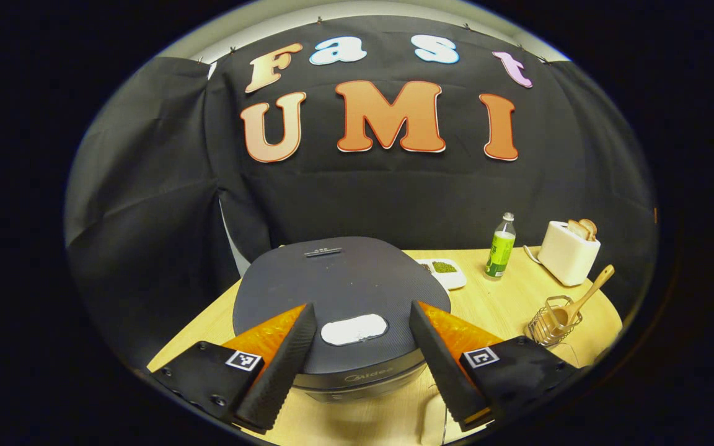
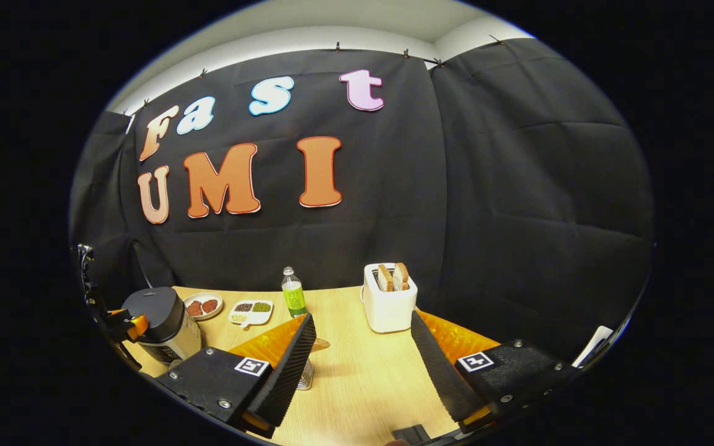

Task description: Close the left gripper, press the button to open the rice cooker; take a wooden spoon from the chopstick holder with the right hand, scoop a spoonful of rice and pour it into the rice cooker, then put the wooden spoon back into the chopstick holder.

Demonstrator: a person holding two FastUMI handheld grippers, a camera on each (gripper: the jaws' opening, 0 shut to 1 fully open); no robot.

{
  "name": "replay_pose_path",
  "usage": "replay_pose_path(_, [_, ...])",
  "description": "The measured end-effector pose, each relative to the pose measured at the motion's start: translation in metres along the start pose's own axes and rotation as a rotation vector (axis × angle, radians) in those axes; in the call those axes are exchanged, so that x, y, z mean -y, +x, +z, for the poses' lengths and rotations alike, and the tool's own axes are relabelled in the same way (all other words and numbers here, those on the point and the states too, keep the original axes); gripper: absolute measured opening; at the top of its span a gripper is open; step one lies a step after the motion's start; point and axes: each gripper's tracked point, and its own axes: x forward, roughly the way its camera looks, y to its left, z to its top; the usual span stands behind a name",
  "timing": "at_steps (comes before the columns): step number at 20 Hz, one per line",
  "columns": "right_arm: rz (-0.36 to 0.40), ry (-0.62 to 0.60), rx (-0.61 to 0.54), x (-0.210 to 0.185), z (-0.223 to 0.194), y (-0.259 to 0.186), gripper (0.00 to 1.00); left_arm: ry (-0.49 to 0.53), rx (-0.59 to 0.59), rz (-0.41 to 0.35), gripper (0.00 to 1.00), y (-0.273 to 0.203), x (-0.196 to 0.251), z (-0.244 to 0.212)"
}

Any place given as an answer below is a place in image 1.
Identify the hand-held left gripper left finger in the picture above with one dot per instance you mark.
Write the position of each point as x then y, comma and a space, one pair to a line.
282, 371

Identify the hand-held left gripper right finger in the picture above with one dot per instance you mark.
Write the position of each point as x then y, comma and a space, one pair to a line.
440, 365

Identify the grey rice cooker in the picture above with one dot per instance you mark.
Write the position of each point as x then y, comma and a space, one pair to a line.
344, 279

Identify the wooden spoon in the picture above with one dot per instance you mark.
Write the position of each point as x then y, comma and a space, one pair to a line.
586, 297

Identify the white divided bean dish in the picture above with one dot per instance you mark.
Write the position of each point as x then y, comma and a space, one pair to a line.
447, 272

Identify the green label bottle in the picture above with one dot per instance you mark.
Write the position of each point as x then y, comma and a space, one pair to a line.
500, 254

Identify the white toaster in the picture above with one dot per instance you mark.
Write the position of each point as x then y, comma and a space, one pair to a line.
568, 257

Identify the toast bread slice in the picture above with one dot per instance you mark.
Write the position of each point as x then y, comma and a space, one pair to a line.
588, 228
576, 229

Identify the black backdrop cloth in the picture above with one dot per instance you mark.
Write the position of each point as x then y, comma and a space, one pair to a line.
146, 186

